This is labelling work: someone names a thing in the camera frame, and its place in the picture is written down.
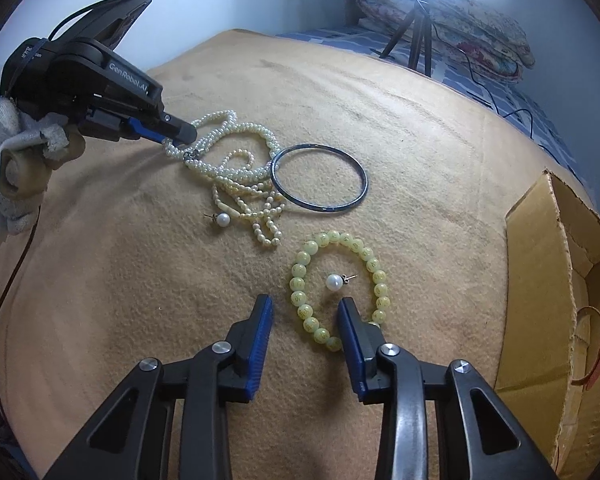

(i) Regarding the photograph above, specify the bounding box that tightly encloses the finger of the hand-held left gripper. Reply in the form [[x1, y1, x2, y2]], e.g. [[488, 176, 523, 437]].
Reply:
[[127, 110, 198, 147]]

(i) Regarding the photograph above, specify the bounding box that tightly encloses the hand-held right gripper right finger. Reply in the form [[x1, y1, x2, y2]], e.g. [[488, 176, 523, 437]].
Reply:
[[336, 296, 561, 480]]

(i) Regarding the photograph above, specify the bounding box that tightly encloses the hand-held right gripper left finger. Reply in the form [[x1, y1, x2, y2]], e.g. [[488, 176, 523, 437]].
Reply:
[[45, 294, 274, 480]]

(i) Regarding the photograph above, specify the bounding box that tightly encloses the white pearl necklace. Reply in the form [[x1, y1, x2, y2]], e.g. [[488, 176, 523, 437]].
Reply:
[[162, 110, 283, 183]]

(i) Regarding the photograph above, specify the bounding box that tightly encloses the yellow-green bead bracelet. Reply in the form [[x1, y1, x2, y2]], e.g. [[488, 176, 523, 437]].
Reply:
[[290, 231, 392, 352]]

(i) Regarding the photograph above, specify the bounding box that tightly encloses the cream small-bead pearl necklace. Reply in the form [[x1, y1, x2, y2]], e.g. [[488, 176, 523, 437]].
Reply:
[[211, 149, 283, 248]]

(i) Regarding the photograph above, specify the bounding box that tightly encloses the blue bangle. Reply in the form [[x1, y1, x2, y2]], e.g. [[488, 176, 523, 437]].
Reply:
[[271, 144, 369, 215]]

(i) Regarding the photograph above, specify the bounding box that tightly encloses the cardboard box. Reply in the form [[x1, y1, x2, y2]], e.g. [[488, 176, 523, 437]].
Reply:
[[495, 169, 600, 478]]

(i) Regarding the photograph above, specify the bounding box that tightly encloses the person's left hand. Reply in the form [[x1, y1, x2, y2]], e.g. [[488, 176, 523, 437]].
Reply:
[[0, 97, 86, 266]]

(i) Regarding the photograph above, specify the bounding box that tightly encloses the black tripod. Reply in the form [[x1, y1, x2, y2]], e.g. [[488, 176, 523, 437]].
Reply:
[[379, 0, 433, 76]]

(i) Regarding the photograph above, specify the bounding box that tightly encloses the floral quilt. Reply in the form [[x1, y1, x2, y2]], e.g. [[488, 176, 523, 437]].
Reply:
[[352, 0, 537, 83]]

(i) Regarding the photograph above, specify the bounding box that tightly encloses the brown cable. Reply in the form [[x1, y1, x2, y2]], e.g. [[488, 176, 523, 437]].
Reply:
[[0, 205, 46, 411]]

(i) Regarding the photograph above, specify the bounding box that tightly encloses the black power cable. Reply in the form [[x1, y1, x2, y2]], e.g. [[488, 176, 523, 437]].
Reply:
[[460, 42, 536, 136]]

